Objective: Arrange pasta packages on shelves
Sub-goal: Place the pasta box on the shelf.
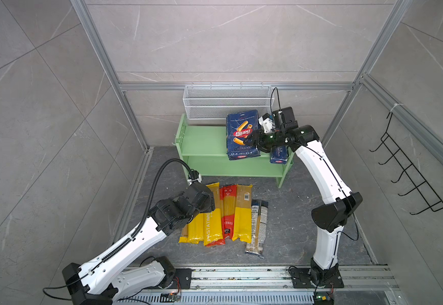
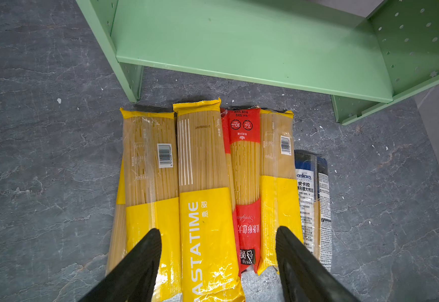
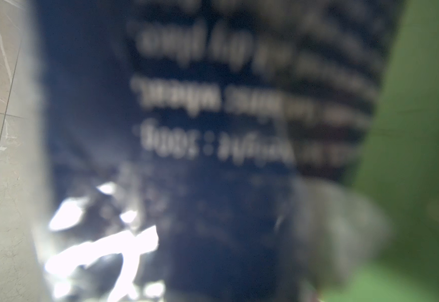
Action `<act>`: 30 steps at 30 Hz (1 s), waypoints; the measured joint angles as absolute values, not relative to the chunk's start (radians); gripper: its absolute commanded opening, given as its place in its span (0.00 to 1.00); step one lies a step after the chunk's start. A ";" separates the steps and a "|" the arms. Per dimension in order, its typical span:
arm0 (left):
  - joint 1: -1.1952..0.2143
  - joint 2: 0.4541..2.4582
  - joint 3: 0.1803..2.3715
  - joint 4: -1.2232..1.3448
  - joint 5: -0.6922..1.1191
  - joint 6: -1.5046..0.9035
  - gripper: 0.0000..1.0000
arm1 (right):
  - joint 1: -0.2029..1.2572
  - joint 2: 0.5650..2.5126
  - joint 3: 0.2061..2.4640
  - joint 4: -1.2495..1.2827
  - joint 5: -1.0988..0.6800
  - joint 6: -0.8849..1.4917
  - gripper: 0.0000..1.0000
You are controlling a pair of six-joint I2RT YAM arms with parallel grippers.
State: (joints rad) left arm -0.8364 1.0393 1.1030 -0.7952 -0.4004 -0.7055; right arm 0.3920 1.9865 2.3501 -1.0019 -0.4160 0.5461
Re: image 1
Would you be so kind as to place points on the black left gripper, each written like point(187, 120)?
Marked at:
point(209, 204)

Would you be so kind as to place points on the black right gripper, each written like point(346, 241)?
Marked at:
point(258, 140)

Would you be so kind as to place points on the blue Barilla pasta bag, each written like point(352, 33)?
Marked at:
point(239, 127)

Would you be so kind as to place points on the blue Barilla spaghetti box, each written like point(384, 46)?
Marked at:
point(279, 155)

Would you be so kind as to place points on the yellow Pastatime spaghetti package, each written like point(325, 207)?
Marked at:
point(213, 225)

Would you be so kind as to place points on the clear brown spaghetti package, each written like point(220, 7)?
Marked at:
point(259, 217)

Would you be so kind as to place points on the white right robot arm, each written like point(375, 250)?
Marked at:
point(339, 202)

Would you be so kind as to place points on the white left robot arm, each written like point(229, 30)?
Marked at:
point(106, 278)

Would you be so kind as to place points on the red spaghetti package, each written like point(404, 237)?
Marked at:
point(228, 196)

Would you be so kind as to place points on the green two-tier shelf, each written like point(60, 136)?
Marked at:
point(203, 148)

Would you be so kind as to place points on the yellow spaghetti package right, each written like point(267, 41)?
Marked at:
point(243, 215)

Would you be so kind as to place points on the white wire mesh basket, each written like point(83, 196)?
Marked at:
point(211, 102)

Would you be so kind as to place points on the black wire hook rack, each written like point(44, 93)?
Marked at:
point(408, 169)

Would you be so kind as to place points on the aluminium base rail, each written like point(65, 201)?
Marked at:
point(255, 278)

